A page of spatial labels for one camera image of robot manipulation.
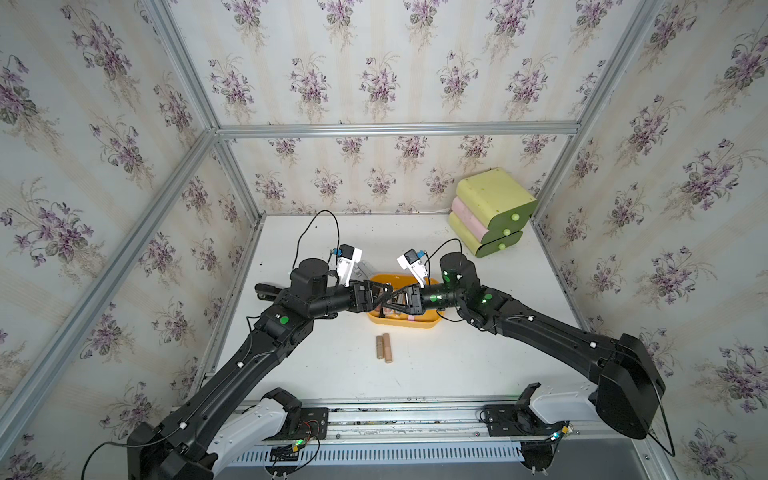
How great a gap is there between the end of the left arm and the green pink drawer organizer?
0.48 metres

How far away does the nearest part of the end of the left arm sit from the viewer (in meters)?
0.54

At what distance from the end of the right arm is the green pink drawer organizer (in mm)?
390

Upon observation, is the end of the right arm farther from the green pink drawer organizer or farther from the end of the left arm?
the green pink drawer organizer

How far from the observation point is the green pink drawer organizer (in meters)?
0.95

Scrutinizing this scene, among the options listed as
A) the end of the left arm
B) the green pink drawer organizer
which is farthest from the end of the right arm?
the green pink drawer organizer

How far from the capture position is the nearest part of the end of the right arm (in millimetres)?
592
